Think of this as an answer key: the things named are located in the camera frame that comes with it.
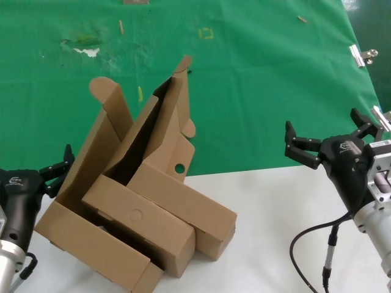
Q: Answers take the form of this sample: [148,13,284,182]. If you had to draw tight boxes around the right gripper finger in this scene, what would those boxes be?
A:
[284,120,321,170]
[350,107,384,141]

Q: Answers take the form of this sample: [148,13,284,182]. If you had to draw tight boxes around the silver clip with round handles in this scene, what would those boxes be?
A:
[349,44,379,68]

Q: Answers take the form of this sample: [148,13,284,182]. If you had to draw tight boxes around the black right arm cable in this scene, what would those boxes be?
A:
[289,210,355,293]

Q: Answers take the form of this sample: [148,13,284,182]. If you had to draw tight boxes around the green table cloth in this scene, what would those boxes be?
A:
[0,0,384,198]

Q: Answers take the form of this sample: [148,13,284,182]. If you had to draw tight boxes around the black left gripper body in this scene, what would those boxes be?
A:
[0,168,47,248]

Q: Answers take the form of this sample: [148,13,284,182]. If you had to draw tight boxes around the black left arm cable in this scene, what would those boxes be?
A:
[12,251,39,293]

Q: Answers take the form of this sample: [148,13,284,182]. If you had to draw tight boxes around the closed-front cardboard box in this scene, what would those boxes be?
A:
[81,76,196,278]

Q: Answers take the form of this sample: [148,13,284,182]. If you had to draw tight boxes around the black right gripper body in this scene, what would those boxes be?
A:
[319,134,375,211]

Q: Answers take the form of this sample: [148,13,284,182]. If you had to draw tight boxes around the large open cardboard box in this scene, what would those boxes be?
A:
[34,76,166,293]

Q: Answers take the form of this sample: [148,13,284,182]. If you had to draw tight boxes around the shallow cardboard box with hole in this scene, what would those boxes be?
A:
[126,54,238,261]

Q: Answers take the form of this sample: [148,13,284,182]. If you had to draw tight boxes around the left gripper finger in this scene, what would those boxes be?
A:
[39,144,76,199]

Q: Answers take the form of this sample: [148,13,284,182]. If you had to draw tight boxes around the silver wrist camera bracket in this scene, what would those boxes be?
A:
[365,139,391,204]

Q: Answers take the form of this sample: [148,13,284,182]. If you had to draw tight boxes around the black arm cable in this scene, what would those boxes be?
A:
[12,251,39,293]
[289,210,355,293]

